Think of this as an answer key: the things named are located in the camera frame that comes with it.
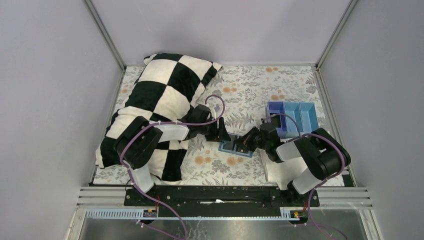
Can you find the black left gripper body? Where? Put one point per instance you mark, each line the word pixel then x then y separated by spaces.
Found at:
pixel 214 132

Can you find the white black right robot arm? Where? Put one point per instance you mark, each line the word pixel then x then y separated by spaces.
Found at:
pixel 307 160

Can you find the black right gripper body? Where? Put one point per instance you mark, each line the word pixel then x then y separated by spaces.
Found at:
pixel 250 141

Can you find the white folded towel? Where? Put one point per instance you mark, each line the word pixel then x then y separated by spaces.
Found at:
pixel 281 169

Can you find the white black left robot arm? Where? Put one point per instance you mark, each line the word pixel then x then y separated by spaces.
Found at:
pixel 136 145

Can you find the dark grey credit card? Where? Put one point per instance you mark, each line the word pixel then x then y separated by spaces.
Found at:
pixel 243 151

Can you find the aluminium frame rail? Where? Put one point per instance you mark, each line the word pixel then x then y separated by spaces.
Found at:
pixel 343 213

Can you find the black white checkered pillow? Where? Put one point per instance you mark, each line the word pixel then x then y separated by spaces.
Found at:
pixel 167 88

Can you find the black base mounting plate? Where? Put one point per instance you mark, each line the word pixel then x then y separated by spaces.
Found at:
pixel 217 201

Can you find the blue three-compartment tray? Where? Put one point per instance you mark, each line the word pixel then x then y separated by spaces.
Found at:
pixel 300 117

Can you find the black credit card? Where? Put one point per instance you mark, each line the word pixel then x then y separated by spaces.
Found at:
pixel 230 145

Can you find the blue card holder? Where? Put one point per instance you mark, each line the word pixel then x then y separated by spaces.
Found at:
pixel 226 151

